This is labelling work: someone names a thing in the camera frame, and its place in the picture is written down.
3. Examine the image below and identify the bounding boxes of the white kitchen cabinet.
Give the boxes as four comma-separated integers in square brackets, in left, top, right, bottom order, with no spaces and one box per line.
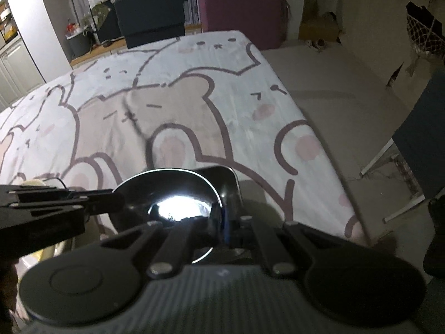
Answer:
[0,36,45,111]

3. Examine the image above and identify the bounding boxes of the cartoon animal print tablecloth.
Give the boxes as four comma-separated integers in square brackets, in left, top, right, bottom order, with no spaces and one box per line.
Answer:
[1,31,366,244]

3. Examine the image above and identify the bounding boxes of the dark folding chair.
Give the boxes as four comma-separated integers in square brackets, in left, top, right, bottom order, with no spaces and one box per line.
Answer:
[360,69,444,223]

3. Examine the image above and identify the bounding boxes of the cream bowl with handles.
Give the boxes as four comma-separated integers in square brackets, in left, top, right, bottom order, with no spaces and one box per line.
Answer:
[13,180,124,259]

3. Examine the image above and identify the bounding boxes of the shoes on floor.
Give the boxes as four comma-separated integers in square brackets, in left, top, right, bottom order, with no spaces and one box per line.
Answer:
[306,38,327,52]

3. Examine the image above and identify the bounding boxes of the grey trash bin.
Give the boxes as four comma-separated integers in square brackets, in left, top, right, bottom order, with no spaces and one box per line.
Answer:
[66,30,92,58]

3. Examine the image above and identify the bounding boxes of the round stainless steel bowl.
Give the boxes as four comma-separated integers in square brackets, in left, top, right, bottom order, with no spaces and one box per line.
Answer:
[109,168,223,276]

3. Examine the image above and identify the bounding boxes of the rectangular steel tray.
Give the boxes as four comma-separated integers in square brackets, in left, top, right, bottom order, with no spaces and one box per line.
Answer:
[195,165,243,220]

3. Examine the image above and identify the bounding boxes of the person left hand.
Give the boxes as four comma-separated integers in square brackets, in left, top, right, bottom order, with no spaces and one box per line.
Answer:
[1,259,19,333]

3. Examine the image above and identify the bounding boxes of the maroon chair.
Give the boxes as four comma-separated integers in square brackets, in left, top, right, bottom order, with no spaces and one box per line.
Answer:
[198,0,282,50]

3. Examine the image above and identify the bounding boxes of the dark blue chair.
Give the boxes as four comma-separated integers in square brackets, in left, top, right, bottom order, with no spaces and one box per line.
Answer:
[114,0,186,48]

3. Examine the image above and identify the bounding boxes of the wooden low bench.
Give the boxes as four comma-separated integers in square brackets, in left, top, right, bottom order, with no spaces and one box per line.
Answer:
[70,23,202,68]

